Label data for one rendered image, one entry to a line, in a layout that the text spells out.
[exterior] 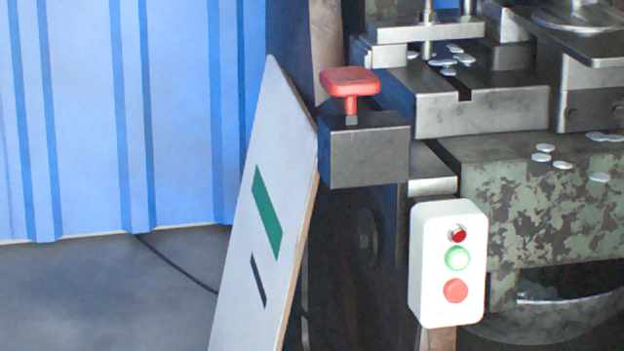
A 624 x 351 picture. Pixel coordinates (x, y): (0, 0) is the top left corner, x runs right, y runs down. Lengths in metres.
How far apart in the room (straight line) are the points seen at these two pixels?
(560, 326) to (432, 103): 0.38
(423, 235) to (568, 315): 0.40
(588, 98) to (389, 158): 0.29
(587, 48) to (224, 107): 1.44
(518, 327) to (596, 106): 0.33
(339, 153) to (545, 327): 0.46
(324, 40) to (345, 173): 0.48
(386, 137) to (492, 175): 0.16
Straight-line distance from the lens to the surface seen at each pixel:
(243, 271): 2.16
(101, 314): 2.60
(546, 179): 1.56
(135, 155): 2.84
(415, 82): 1.61
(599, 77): 1.62
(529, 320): 1.75
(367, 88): 1.42
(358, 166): 1.45
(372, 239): 1.63
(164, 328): 2.53
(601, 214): 1.61
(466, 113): 1.60
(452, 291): 1.43
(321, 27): 1.90
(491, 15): 1.72
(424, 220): 1.41
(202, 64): 2.83
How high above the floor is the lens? 1.17
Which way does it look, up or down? 21 degrees down
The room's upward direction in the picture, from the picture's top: straight up
